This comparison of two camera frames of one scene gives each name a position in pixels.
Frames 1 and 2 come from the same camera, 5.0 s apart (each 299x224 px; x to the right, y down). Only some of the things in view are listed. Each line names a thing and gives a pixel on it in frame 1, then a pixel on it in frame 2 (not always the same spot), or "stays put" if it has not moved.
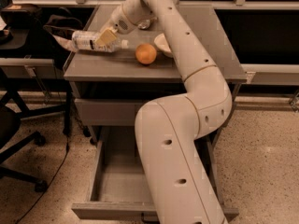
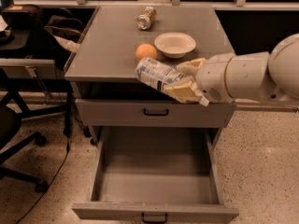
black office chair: [10, 144] stays put
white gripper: [117, 22] to [212, 78]
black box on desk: [21, 16] stays put
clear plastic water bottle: [84, 40] to [158, 74]
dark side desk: [24, 66] stays put
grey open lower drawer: [120, 184] stays put
